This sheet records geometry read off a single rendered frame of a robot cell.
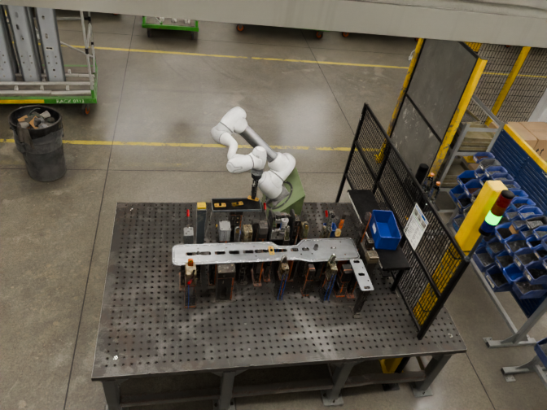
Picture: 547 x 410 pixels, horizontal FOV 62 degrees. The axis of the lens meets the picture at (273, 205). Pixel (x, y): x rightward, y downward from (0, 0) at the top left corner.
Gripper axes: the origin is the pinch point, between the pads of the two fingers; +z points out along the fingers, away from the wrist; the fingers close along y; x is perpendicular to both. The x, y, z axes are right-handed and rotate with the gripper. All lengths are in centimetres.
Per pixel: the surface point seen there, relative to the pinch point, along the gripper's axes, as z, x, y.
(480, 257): 77, 209, -89
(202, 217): 19.0, -32.8, 19.2
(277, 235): 29.0, 24.2, 5.7
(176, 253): 26, -39, 54
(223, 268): 23, -3, 58
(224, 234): 19.6, -11.9, 29.5
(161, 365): 56, -20, 120
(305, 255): 26, 49, 21
